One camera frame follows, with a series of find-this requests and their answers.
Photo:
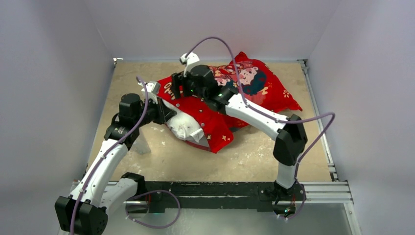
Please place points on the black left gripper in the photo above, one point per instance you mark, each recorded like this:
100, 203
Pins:
164, 113

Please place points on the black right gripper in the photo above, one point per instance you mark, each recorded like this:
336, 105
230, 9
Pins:
176, 83

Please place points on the white pillow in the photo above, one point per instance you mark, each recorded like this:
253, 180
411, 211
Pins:
185, 127

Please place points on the red printed pillowcase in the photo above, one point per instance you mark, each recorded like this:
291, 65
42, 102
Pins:
260, 86

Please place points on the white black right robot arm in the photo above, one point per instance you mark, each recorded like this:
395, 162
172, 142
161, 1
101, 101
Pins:
288, 133

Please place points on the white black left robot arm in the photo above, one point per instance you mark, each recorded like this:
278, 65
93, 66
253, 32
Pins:
103, 162

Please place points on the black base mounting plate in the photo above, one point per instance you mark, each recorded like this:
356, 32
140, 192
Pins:
259, 196

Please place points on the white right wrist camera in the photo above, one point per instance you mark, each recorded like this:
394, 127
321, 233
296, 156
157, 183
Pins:
189, 61

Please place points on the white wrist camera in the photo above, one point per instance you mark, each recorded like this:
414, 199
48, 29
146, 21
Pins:
189, 61
150, 91

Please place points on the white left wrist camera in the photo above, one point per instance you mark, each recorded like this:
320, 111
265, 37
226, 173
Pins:
150, 91

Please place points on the metal corner bracket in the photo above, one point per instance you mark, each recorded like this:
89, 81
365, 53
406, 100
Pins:
117, 60

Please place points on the aluminium front frame rail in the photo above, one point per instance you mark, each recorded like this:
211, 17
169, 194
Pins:
316, 193

